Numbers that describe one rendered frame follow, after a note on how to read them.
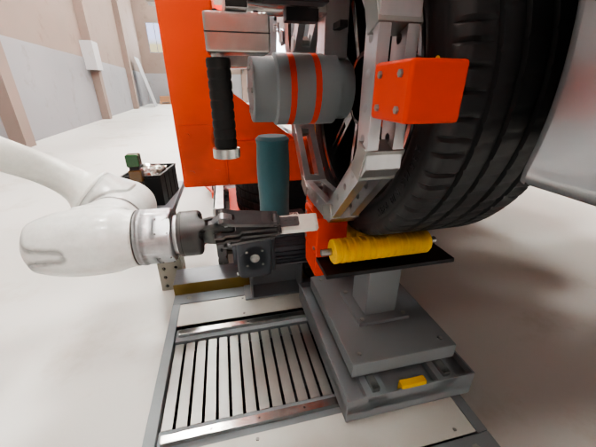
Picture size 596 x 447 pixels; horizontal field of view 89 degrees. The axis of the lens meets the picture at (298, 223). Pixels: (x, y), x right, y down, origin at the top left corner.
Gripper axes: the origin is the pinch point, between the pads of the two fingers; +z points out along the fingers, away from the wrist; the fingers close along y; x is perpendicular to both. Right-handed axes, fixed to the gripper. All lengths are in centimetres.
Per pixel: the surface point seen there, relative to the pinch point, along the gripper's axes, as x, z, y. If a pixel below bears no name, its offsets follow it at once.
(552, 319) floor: -29, 111, -59
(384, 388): -34, 22, -31
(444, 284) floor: -7, 84, -81
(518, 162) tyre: 1.1, 32.9, 15.4
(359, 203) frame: 3.8, 13.5, -1.9
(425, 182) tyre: 0.3, 18.2, 12.3
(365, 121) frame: 9.4, 9.2, 15.7
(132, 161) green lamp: 41, -41, -40
